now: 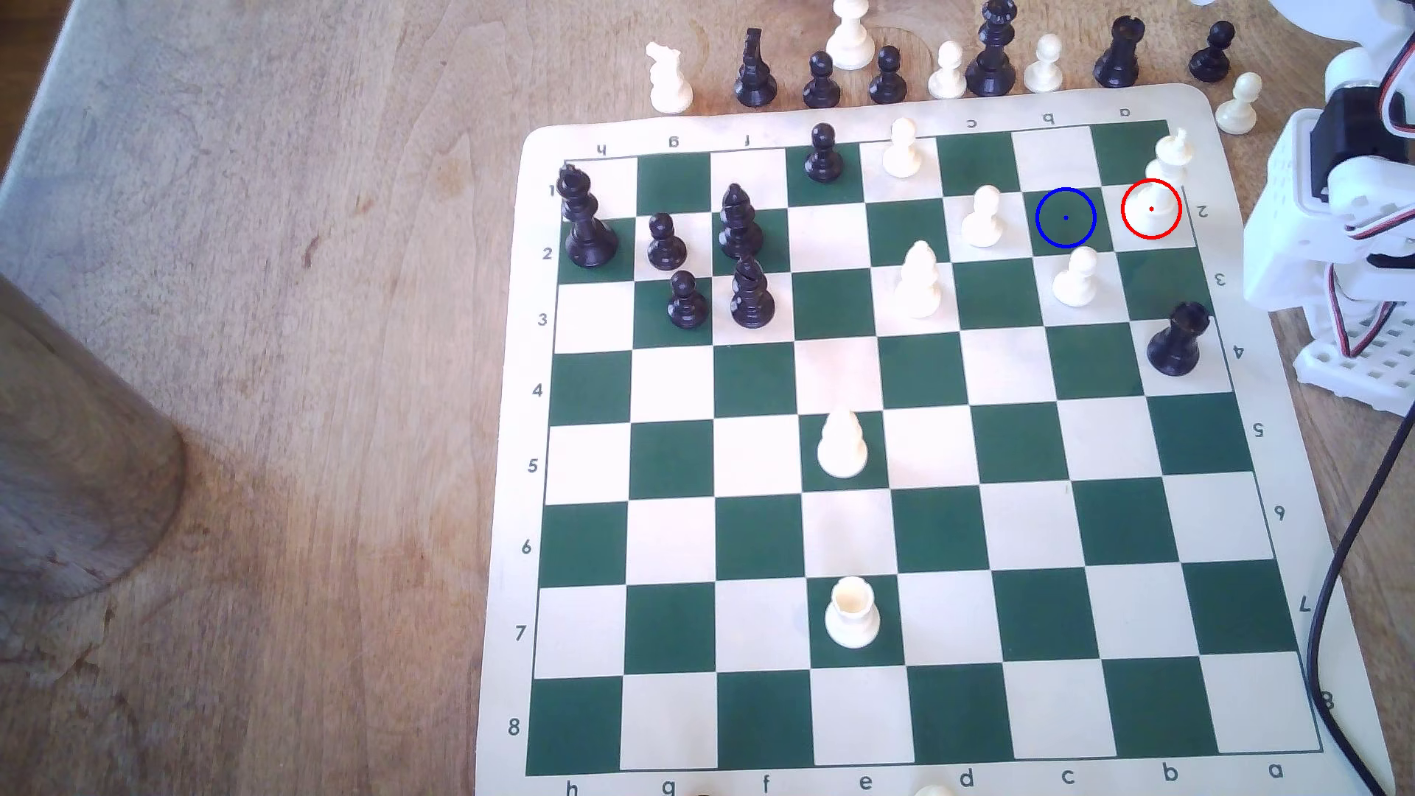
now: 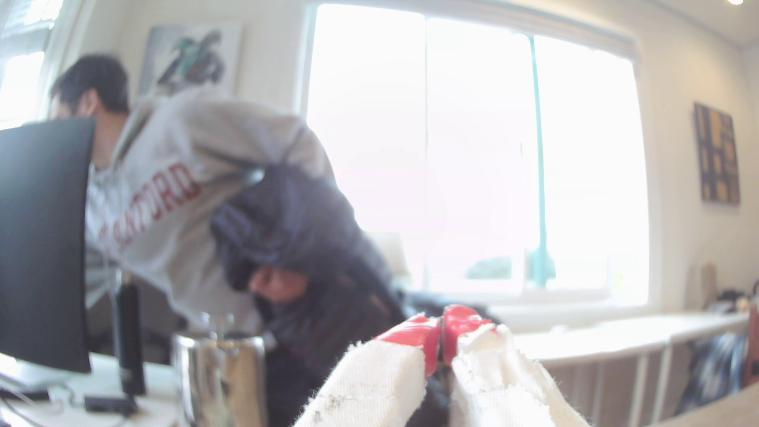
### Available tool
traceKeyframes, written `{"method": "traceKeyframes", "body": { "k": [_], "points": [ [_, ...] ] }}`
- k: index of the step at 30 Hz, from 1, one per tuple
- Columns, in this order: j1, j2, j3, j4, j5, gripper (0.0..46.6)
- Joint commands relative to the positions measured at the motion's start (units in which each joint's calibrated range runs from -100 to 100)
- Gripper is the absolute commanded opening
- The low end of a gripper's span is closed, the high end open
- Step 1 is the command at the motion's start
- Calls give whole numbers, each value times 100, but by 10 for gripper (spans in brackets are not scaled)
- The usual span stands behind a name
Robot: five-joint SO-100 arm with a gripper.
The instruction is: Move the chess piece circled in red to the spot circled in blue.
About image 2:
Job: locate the large bright window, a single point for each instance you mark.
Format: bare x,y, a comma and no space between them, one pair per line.
474,154

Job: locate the red object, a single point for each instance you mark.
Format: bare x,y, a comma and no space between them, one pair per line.
753,344

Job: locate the turtle wall poster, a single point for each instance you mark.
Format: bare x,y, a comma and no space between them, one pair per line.
190,59

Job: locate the bare person hand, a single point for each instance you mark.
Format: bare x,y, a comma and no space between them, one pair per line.
277,284

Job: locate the long white table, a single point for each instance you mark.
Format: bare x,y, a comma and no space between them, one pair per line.
593,338

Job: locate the small side window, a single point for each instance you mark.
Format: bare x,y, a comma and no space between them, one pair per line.
23,77

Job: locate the small black desk gadget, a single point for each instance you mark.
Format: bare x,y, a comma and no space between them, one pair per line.
110,404

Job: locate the dark yellow patterned wall painting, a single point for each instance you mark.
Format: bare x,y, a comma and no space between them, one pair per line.
717,154

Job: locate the person in grey hoodie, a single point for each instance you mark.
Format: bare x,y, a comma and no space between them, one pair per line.
172,195

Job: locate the black computer monitor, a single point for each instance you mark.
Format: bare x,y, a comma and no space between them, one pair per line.
41,249

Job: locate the patterned bag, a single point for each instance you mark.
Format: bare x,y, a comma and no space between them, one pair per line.
711,370

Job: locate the black drinking bottle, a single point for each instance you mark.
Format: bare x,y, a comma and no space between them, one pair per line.
129,338

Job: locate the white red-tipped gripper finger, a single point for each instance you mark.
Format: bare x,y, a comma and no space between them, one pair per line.
379,379
498,379

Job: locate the white desk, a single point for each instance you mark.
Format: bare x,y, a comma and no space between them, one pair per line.
89,415

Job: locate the dark padded jacket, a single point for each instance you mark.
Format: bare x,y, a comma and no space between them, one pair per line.
296,231

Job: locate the shiny metal cup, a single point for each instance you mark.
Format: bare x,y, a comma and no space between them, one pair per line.
219,379

